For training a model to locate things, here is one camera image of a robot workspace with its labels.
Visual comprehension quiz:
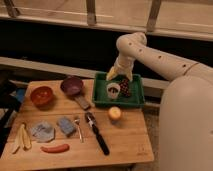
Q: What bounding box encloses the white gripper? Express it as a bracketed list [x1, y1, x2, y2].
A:
[106, 56, 134, 82]

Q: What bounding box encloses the grey blue towel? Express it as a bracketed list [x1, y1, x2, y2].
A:
[30, 121, 55, 143]

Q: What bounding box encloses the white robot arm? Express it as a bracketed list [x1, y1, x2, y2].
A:
[107, 32, 213, 171]

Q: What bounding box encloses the purple bowl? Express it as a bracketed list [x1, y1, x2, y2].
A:
[60, 76, 83, 96]

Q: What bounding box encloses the orange bowl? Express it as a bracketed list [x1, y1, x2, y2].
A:
[30, 86, 54, 107]

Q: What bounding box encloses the dark grape bunch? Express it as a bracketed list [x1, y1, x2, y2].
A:
[119, 78, 131, 97]

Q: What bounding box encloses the green plastic tray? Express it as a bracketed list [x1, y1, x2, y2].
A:
[92, 72, 145, 108]

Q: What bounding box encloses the yellow apple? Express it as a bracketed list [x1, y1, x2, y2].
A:
[108, 106, 122, 121]

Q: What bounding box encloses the grey rectangular block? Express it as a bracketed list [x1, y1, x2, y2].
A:
[74, 95, 90, 110]

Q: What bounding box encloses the silver spoon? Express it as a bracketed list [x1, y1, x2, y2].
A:
[74, 117, 84, 143]

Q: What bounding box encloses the blue sponge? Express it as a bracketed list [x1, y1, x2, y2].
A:
[57, 117, 76, 137]

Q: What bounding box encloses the wooden cutting board table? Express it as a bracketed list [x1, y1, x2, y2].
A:
[0, 80, 154, 171]

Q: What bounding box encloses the red sausage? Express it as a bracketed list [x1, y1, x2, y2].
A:
[41, 144, 70, 153]

